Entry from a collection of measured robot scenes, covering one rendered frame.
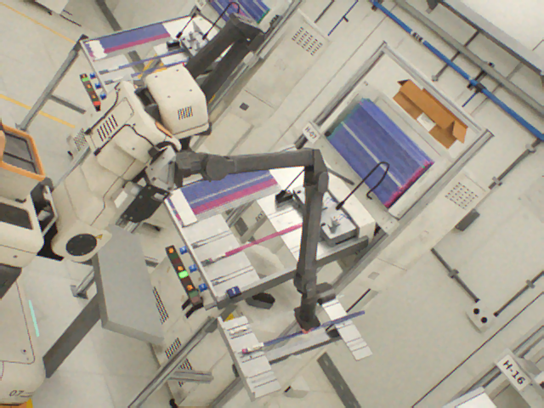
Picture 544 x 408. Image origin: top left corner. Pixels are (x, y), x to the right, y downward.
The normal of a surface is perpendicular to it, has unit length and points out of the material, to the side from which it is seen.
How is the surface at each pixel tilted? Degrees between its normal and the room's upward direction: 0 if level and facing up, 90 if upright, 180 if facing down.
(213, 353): 90
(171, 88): 48
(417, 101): 80
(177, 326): 90
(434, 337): 90
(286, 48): 90
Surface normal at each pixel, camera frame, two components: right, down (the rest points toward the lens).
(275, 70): 0.45, 0.65
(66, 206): -0.54, -0.38
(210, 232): -0.02, -0.68
